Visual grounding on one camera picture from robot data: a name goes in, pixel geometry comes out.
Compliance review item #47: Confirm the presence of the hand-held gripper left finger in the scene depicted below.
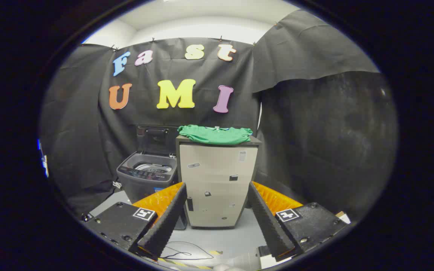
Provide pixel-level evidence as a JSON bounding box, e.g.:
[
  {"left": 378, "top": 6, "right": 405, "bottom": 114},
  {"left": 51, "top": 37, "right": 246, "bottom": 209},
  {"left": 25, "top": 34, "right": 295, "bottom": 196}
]
[{"left": 83, "top": 182, "right": 188, "bottom": 260}]

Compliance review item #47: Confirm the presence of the green polo shirt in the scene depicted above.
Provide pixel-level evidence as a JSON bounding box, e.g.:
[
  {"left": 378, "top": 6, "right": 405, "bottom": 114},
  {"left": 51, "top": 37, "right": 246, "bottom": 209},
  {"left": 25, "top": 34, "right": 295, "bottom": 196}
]
[{"left": 177, "top": 125, "right": 254, "bottom": 146}]

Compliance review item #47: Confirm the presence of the thin black cable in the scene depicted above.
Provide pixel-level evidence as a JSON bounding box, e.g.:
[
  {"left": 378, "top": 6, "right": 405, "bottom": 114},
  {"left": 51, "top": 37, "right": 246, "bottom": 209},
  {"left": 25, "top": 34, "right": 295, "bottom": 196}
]
[{"left": 162, "top": 241, "right": 214, "bottom": 261}]

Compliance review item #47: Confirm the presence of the black backdrop cloth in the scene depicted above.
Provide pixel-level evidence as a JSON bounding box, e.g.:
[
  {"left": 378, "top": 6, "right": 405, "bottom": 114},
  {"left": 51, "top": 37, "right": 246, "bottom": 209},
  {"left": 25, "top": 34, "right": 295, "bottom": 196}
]
[{"left": 38, "top": 9, "right": 398, "bottom": 219}]

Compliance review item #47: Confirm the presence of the dark washing machine lid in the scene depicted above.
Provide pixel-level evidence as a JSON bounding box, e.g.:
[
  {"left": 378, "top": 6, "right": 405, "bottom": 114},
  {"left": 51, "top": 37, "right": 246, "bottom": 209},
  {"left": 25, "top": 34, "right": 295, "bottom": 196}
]
[{"left": 136, "top": 125, "right": 180, "bottom": 155}]

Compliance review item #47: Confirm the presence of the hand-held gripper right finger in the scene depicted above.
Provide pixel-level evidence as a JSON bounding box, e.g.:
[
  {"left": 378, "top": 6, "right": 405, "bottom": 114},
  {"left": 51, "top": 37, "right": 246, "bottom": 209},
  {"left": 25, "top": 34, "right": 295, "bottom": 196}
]
[{"left": 247, "top": 181, "right": 347, "bottom": 262}]

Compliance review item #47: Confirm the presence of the white sheet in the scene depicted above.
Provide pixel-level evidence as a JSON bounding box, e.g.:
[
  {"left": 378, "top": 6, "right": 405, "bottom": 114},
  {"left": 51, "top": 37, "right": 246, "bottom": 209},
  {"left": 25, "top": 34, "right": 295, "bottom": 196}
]
[{"left": 259, "top": 254, "right": 293, "bottom": 269}]

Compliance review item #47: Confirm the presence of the grey washing machine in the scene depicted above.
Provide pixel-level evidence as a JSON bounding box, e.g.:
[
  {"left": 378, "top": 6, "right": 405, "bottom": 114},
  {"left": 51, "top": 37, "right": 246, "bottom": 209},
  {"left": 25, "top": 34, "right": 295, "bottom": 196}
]
[{"left": 116, "top": 152, "right": 188, "bottom": 230}]

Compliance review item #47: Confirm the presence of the beige cabinet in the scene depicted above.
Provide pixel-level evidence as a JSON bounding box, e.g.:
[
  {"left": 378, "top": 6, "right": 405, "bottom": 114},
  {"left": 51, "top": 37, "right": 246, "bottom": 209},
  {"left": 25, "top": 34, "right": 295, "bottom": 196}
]
[{"left": 176, "top": 135, "right": 262, "bottom": 229}]

